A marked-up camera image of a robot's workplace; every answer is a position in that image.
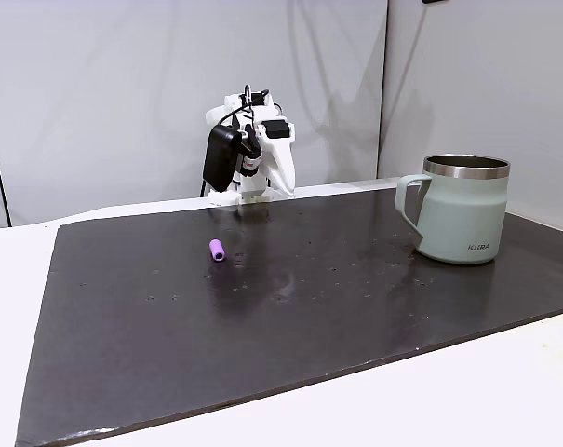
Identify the pale green steel-rimmed mug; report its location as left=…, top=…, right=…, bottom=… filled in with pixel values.
left=394, top=154, right=512, bottom=266

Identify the black oval camera box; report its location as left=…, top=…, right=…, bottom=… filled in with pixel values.
left=203, top=124, right=244, bottom=194

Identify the black table mat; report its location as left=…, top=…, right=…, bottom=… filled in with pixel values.
left=13, top=185, right=563, bottom=447

